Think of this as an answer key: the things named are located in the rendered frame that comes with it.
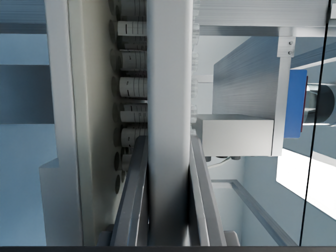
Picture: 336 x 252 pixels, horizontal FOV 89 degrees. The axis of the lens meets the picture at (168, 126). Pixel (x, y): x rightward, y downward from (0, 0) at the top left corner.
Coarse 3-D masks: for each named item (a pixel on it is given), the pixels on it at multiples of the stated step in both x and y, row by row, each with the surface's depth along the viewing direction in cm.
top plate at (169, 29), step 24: (168, 0) 7; (192, 0) 7; (168, 24) 7; (168, 48) 7; (168, 72) 7; (168, 96) 8; (168, 120) 8; (168, 144) 8; (168, 168) 8; (168, 192) 8; (168, 216) 8; (168, 240) 8
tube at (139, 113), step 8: (120, 104) 12; (128, 104) 12; (136, 104) 12; (144, 104) 12; (192, 104) 12; (112, 112) 11; (120, 112) 11; (128, 112) 11; (136, 112) 11; (144, 112) 11; (192, 112) 11; (120, 120) 12; (128, 120) 12; (136, 120) 12; (144, 120) 12; (192, 120) 12
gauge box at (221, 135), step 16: (192, 128) 62; (208, 128) 47; (224, 128) 47; (240, 128) 47; (256, 128) 47; (272, 128) 47; (208, 144) 48; (224, 144) 48; (240, 144) 48; (256, 144) 48
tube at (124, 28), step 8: (112, 24) 11; (120, 24) 11; (128, 24) 11; (136, 24) 11; (144, 24) 11; (192, 24) 11; (112, 32) 11; (120, 32) 11; (128, 32) 11; (136, 32) 11; (144, 32) 11; (192, 32) 11; (112, 40) 11; (120, 40) 11; (128, 40) 11; (136, 40) 11; (144, 40) 11; (192, 40) 11
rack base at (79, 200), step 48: (48, 0) 7; (96, 0) 9; (48, 48) 9; (96, 48) 9; (96, 96) 9; (96, 144) 9; (48, 192) 8; (96, 192) 9; (48, 240) 8; (96, 240) 9
